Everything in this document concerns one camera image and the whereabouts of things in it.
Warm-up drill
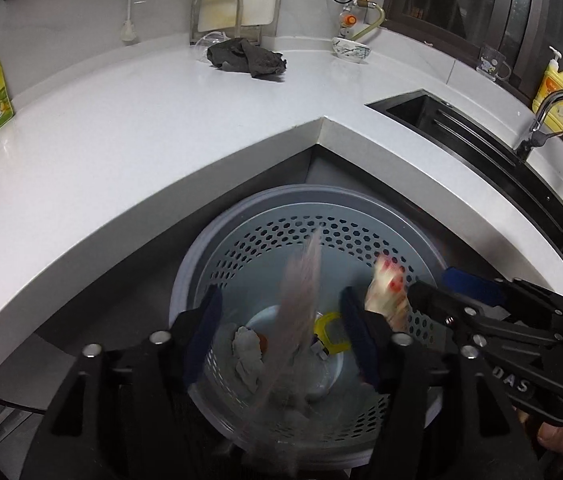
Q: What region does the white tissue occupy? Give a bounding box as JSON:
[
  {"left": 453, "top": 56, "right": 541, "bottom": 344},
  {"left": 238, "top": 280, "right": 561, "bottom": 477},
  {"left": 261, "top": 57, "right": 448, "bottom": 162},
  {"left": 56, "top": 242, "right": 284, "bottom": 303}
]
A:
[{"left": 232, "top": 326, "right": 264, "bottom": 393}]

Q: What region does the pink paper sheet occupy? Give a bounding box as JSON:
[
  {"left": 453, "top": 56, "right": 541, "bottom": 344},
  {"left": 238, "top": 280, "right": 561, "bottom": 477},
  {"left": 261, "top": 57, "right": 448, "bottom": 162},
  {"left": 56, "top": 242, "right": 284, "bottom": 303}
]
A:
[{"left": 240, "top": 229, "right": 321, "bottom": 474}]

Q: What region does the black bag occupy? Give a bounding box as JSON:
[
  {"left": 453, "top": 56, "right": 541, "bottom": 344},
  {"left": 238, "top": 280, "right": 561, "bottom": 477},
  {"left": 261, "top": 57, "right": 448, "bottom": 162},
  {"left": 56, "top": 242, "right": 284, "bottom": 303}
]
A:
[{"left": 207, "top": 38, "right": 287, "bottom": 78}]

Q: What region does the clear plastic cup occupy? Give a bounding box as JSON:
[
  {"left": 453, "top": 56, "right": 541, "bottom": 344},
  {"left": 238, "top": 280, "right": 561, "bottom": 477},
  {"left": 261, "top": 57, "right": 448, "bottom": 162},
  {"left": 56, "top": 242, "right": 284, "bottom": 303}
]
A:
[{"left": 193, "top": 30, "right": 228, "bottom": 63}]

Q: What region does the grey perforated trash bin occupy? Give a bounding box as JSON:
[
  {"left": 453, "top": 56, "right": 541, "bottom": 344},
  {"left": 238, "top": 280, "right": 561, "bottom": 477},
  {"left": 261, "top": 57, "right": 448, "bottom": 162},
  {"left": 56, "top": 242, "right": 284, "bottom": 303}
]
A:
[{"left": 170, "top": 184, "right": 445, "bottom": 469}]

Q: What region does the black kitchen sink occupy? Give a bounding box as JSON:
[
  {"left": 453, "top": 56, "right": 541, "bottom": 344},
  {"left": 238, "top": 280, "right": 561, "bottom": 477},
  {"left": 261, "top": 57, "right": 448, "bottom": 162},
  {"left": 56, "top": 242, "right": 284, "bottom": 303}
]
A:
[{"left": 367, "top": 90, "right": 563, "bottom": 258}]

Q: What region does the chrome black faucet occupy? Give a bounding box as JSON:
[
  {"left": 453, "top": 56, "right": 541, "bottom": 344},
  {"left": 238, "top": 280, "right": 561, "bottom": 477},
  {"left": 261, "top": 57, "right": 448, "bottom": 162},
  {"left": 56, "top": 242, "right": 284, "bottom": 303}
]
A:
[{"left": 515, "top": 89, "right": 563, "bottom": 162}]

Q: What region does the yellow dish soap bottle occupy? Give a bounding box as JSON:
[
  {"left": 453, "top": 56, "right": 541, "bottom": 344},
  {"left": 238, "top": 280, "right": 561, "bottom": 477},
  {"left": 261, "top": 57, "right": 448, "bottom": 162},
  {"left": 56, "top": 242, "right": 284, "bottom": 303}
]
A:
[{"left": 532, "top": 45, "right": 563, "bottom": 134}]

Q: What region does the clear glass mug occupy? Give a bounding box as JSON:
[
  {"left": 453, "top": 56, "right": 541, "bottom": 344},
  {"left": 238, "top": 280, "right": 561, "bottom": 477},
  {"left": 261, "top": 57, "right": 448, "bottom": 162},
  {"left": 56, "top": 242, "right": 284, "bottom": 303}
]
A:
[{"left": 475, "top": 44, "right": 511, "bottom": 81}]

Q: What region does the patterned ceramic bowl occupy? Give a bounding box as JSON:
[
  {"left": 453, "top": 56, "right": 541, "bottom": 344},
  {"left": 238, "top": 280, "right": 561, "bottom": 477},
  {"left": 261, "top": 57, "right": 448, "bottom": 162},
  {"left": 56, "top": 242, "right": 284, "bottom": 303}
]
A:
[{"left": 331, "top": 37, "right": 371, "bottom": 64}]

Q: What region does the white bottle brush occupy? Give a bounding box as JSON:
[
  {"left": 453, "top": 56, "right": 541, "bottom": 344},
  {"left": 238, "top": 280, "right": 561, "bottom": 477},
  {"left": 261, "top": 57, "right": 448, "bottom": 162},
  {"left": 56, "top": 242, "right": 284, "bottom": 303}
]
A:
[{"left": 120, "top": 0, "right": 138, "bottom": 46}]

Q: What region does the metal cutting board stand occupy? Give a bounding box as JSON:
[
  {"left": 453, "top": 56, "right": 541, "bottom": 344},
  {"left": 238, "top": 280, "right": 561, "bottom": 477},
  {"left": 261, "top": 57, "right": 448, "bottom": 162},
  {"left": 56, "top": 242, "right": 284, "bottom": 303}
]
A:
[{"left": 188, "top": 0, "right": 263, "bottom": 46}]

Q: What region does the dark window frame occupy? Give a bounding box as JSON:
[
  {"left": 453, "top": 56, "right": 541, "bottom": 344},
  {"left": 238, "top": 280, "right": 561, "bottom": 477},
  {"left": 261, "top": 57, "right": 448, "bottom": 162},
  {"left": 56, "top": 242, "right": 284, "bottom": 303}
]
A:
[{"left": 383, "top": 0, "right": 563, "bottom": 102}]

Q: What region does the gas valve with hose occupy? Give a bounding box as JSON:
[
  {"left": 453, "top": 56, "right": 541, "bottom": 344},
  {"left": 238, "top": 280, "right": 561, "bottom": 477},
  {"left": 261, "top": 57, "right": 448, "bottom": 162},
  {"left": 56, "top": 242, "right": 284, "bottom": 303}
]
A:
[{"left": 338, "top": 0, "right": 385, "bottom": 42}]

